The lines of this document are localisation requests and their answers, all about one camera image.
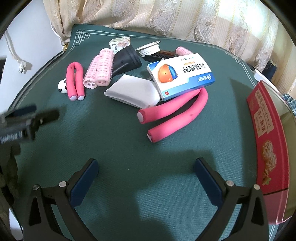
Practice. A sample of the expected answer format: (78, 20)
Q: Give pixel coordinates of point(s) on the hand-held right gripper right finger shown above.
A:
(208, 183)

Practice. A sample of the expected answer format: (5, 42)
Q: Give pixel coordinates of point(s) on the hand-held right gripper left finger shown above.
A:
(84, 183)

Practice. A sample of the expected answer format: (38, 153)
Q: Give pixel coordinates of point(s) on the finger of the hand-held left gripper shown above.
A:
(23, 111)
(46, 116)

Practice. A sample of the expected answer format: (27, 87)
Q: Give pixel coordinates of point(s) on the small panda toy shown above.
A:
(62, 87)

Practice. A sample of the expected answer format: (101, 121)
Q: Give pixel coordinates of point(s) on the small pink foam curler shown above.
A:
(70, 78)

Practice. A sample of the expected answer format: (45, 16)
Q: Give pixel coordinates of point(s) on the red tin box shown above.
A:
(270, 148)

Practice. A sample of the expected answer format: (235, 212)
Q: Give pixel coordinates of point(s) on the large pink foam curler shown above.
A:
(185, 111)

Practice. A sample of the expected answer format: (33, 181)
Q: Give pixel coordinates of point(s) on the white soft packet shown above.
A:
(131, 91)

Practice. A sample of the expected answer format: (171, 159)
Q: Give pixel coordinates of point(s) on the small printed card packet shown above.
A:
(118, 44)

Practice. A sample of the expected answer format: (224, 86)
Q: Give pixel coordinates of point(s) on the blue and white medicine box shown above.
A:
(180, 76)

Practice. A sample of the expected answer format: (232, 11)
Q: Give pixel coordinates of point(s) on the green mat with white border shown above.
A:
(129, 143)

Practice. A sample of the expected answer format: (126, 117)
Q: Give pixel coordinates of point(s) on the blue plaid cloth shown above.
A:
(291, 102)

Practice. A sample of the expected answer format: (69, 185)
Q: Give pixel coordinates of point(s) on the white power strip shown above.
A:
(260, 74)

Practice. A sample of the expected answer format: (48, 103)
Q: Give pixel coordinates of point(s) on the white thread spool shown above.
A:
(150, 49)

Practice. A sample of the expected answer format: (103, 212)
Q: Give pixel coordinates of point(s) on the cream patterned curtain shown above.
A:
(208, 23)

